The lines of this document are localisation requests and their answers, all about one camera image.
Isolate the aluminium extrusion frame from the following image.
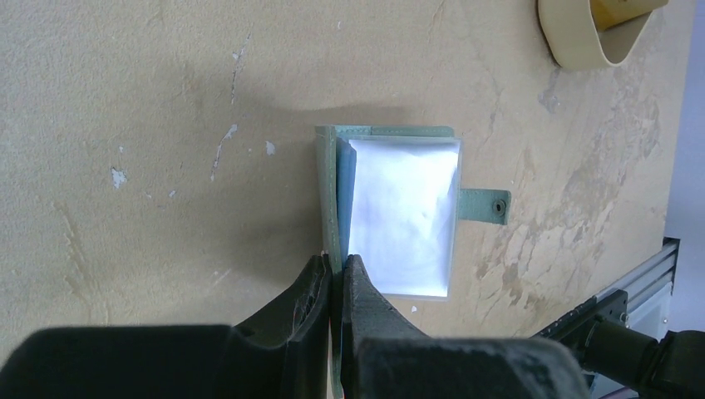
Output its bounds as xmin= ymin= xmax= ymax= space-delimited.
xmin=596 ymin=238 xmax=679 ymax=340

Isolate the beige oval card tray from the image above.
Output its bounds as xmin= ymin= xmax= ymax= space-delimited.
xmin=536 ymin=0 xmax=655 ymax=71

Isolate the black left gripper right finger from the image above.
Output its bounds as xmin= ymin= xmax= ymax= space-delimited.
xmin=340 ymin=255 xmax=589 ymax=398

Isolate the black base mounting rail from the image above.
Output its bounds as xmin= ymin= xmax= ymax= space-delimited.
xmin=534 ymin=289 xmax=629 ymax=347

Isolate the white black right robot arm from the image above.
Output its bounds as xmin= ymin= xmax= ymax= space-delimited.
xmin=578 ymin=320 xmax=704 ymax=398

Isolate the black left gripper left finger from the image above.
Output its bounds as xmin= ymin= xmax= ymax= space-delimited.
xmin=1 ymin=256 xmax=332 ymax=398

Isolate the green leather card holder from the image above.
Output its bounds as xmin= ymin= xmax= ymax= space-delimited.
xmin=315 ymin=125 xmax=511 ymax=398

